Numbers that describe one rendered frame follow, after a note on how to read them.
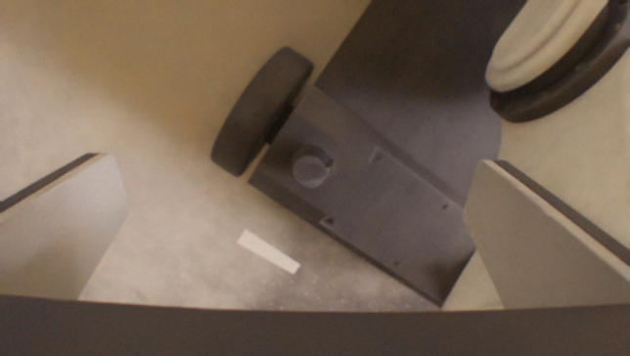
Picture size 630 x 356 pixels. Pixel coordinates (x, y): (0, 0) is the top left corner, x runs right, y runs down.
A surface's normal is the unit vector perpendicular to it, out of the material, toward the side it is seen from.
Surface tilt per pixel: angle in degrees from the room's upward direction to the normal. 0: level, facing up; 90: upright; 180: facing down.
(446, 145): 0
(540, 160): 90
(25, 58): 0
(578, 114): 90
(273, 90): 25
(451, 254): 0
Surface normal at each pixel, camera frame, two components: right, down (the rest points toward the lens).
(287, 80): 0.35, -0.24
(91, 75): -0.02, 0.26
